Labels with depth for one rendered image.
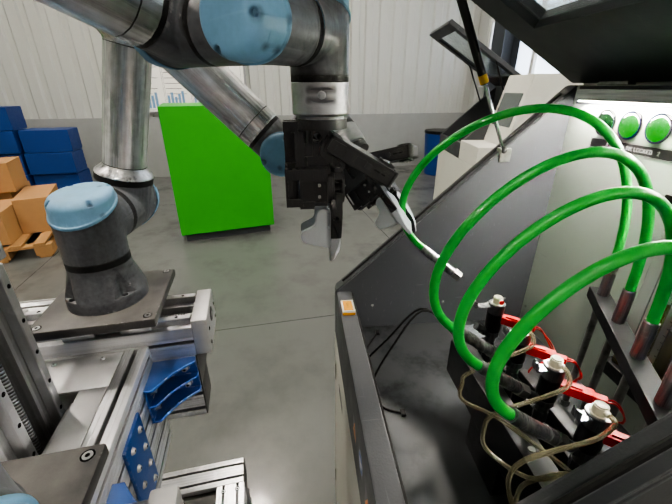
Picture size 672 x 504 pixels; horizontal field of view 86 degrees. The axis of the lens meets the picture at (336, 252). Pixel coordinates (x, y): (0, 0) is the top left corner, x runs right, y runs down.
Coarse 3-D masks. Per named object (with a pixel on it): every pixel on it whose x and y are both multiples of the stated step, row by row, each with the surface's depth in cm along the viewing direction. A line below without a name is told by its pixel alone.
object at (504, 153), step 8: (456, 0) 73; (464, 0) 72; (464, 8) 72; (464, 16) 73; (464, 24) 74; (472, 24) 74; (472, 32) 74; (472, 40) 75; (472, 48) 76; (472, 56) 77; (480, 56) 76; (480, 64) 77; (480, 72) 77; (480, 80) 78; (488, 80) 78; (488, 96) 80; (496, 128) 82; (504, 152) 84; (504, 160) 85
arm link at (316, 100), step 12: (300, 84) 44; (312, 84) 44; (324, 84) 44; (336, 84) 44; (348, 84) 46; (300, 96) 45; (312, 96) 44; (324, 96) 44; (336, 96) 45; (300, 108) 45; (312, 108) 45; (324, 108) 45; (336, 108) 45
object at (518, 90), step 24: (456, 24) 315; (456, 48) 375; (480, 48) 323; (504, 72) 348; (504, 96) 329; (528, 96) 292; (552, 96) 292; (456, 120) 420; (504, 120) 318; (456, 144) 368; (480, 144) 326; (456, 168) 368
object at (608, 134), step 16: (496, 112) 59; (512, 112) 58; (528, 112) 58; (544, 112) 57; (560, 112) 56; (576, 112) 56; (464, 128) 61; (608, 128) 55; (448, 144) 63; (416, 176) 67; (624, 176) 57; (624, 208) 59; (624, 224) 60; (416, 240) 72; (624, 240) 61
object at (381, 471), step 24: (336, 312) 98; (336, 336) 101; (360, 336) 79; (360, 360) 72; (360, 384) 66; (360, 408) 61; (360, 432) 59; (384, 432) 57; (384, 456) 53; (360, 480) 61; (384, 480) 50
